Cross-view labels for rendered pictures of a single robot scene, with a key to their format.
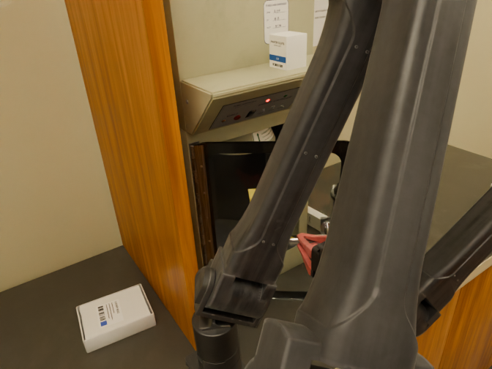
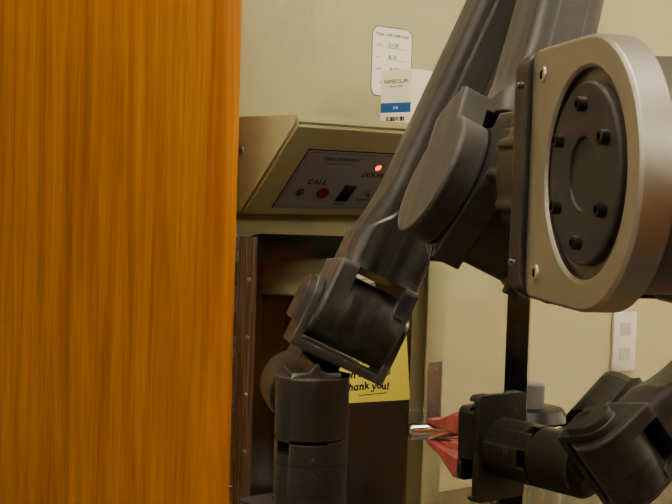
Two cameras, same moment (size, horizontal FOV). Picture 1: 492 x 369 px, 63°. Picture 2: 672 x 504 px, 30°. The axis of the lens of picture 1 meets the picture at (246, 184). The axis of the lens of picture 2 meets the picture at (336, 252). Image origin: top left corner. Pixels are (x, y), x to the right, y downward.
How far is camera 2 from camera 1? 0.65 m
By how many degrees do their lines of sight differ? 26
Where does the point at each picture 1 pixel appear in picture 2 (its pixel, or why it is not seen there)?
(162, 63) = (228, 55)
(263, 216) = (404, 173)
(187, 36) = (251, 49)
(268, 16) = (379, 50)
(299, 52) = not seen: hidden behind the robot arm
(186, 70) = (243, 104)
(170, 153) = (217, 206)
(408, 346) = not seen: hidden behind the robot
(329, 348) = (503, 99)
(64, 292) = not seen: outside the picture
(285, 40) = (411, 74)
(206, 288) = (312, 291)
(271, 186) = (417, 133)
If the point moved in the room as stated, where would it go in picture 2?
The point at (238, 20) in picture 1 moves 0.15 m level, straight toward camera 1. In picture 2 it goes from (331, 46) to (347, 29)
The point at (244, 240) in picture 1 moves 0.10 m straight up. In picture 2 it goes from (375, 211) to (380, 79)
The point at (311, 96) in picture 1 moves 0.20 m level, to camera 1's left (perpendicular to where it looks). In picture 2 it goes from (470, 20) to (210, 8)
